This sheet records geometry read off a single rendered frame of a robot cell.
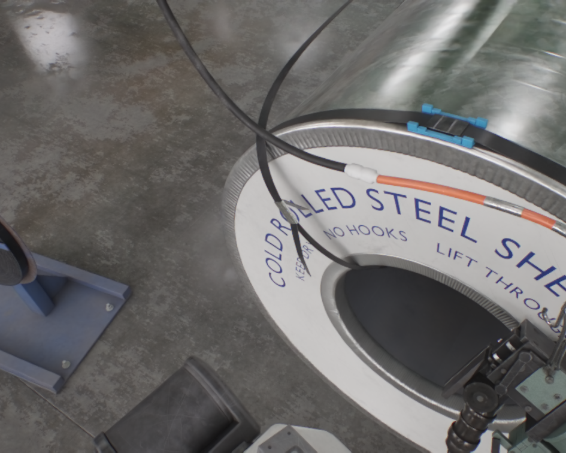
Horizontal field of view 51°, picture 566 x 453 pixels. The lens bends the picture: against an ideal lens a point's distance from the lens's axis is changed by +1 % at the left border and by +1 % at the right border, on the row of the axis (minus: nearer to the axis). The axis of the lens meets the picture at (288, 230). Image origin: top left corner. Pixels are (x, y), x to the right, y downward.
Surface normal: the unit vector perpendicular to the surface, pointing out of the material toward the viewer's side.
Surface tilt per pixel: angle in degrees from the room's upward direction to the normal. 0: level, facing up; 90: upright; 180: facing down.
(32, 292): 90
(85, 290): 0
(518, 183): 91
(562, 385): 58
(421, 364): 9
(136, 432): 5
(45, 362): 0
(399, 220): 90
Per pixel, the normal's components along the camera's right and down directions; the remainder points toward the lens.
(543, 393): -0.38, 0.26
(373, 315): 0.56, -0.12
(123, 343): -0.11, -0.66
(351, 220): -0.57, 0.66
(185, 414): 0.18, -0.35
